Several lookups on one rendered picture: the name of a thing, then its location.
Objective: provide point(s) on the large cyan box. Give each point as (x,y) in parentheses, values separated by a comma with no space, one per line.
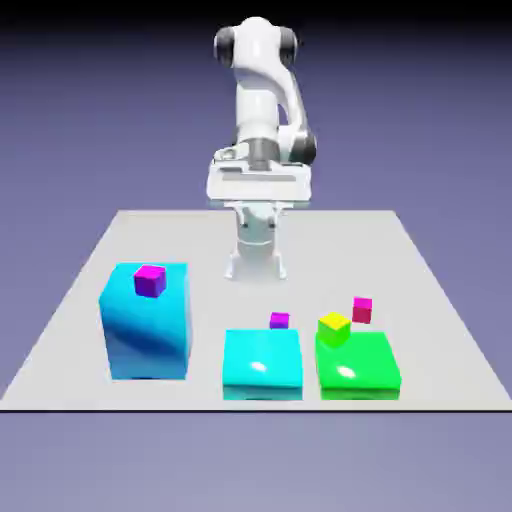
(262,360)

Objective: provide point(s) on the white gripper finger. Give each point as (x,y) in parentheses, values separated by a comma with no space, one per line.
(241,218)
(272,218)

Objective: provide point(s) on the large blue box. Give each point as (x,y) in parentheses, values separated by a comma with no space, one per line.
(146,336)

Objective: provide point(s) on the small pink cube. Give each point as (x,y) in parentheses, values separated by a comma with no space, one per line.
(362,311)

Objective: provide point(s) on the small yellow cube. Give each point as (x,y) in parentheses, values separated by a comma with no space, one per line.
(334,330)

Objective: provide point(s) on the large green box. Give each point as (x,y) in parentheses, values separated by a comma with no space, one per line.
(358,368)

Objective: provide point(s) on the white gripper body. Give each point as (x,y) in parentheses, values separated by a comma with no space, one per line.
(260,188)

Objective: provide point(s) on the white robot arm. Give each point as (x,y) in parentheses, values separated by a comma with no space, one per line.
(256,72)

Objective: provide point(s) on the small purple cube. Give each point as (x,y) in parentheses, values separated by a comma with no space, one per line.
(279,320)
(150,282)

